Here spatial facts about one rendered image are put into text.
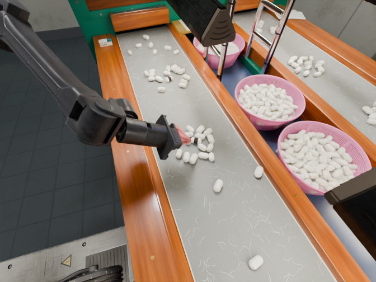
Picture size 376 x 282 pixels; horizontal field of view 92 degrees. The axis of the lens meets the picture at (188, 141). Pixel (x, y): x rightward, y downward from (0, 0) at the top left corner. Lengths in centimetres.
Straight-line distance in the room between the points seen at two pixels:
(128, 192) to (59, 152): 129
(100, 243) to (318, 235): 70
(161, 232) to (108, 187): 100
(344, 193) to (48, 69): 50
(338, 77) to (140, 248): 103
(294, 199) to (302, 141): 23
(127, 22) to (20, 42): 69
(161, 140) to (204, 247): 28
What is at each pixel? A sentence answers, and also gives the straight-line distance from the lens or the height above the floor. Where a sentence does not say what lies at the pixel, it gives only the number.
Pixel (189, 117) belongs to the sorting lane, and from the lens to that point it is 69.
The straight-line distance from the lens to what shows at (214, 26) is 44.
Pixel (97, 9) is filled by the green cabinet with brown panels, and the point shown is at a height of 88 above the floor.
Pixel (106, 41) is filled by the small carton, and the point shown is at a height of 79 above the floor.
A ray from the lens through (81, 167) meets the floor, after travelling 162.
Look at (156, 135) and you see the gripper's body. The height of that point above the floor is 92.
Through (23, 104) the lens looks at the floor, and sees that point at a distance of 241.
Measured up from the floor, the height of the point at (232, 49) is 73.
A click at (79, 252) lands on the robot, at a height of 47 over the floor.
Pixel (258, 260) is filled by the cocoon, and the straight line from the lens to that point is 52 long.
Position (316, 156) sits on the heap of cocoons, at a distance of 75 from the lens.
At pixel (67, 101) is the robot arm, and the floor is 102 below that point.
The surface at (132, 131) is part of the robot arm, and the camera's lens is 39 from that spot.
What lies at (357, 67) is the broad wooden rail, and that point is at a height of 76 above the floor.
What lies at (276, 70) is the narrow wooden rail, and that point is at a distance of 96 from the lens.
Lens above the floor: 126
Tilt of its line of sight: 56 degrees down
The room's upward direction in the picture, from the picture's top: straight up
